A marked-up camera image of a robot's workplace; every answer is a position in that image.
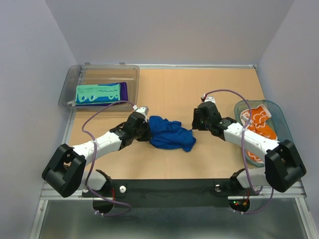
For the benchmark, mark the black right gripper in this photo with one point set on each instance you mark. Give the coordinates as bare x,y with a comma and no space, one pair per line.
196,124

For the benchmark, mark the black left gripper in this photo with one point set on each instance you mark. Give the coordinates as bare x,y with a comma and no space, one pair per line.
147,136

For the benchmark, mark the blue towel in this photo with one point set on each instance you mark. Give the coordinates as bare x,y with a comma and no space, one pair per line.
170,134

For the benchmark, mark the purple towel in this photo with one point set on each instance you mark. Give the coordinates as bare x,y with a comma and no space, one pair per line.
124,94

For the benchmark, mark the yellow towel teal trim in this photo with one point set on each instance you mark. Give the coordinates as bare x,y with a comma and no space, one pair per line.
96,94

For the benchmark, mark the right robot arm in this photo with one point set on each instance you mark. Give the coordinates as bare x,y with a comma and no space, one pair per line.
283,166

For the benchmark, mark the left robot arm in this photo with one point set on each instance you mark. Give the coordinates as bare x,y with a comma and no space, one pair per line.
65,170

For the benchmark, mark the orange white patterned towel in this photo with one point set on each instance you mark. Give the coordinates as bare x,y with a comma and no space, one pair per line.
260,115

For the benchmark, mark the teal plastic bin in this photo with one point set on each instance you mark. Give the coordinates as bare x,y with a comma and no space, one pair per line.
277,122

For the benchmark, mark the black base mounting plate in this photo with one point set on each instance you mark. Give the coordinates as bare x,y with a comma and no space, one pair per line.
175,193

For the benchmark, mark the smoky clear plastic bin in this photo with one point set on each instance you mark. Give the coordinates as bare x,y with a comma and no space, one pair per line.
98,74

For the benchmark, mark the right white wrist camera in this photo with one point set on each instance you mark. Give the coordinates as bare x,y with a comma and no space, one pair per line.
207,98

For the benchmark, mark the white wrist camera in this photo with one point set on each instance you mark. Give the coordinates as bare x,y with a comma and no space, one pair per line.
207,98
143,110

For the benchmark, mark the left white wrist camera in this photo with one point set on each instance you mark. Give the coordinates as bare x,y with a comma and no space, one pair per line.
143,110

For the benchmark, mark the aluminium frame rail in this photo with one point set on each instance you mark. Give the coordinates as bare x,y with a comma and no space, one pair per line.
172,94

